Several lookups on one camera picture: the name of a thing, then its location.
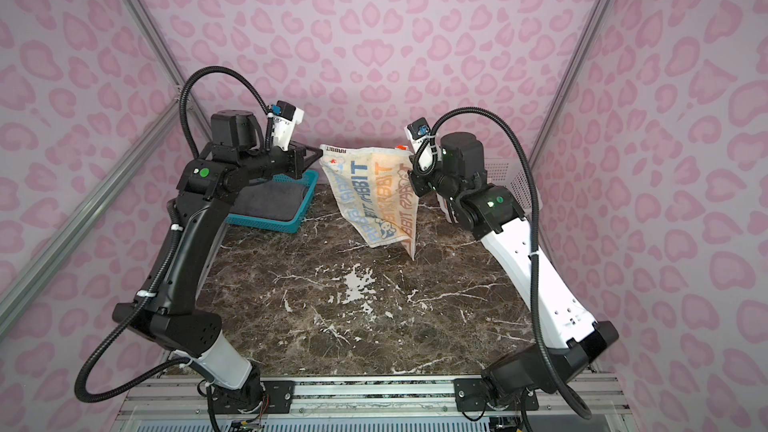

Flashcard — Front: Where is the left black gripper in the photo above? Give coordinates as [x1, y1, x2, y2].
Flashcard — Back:
[240, 139, 323, 184]

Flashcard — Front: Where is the grey terry towel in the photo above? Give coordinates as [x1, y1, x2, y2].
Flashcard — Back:
[230, 180, 308, 222]

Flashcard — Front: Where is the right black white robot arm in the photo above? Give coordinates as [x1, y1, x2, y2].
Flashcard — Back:
[406, 125, 619, 410]

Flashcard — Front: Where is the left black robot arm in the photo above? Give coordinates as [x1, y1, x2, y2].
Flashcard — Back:
[112, 101, 321, 412]

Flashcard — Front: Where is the teal plastic basket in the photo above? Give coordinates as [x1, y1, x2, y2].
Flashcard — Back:
[226, 170, 319, 234]

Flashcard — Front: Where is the white plastic basket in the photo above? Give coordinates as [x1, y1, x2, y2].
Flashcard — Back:
[485, 158, 532, 218]

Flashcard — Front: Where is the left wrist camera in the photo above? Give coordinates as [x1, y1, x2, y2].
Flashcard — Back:
[268, 101, 305, 152]

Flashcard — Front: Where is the right black corrugated cable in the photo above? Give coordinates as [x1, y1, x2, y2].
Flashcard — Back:
[419, 106, 594, 421]

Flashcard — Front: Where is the black corrugated cable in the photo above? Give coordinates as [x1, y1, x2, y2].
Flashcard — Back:
[419, 106, 594, 421]
[73, 65, 271, 404]

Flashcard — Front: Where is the back left aluminium post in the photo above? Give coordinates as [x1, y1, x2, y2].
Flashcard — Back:
[121, 0, 224, 160]

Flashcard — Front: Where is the aluminium post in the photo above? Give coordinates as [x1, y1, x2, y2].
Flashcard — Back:
[121, 0, 224, 160]
[529, 0, 616, 169]

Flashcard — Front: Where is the left black corrugated cable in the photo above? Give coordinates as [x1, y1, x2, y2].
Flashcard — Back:
[73, 65, 271, 404]

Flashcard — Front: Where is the back right aluminium post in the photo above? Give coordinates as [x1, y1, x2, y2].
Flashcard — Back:
[529, 0, 616, 169]

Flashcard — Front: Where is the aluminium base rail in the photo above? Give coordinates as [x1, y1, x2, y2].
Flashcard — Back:
[110, 373, 637, 432]

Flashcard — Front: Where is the left aluminium frame strut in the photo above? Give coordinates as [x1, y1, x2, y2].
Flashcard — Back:
[1, 99, 178, 337]

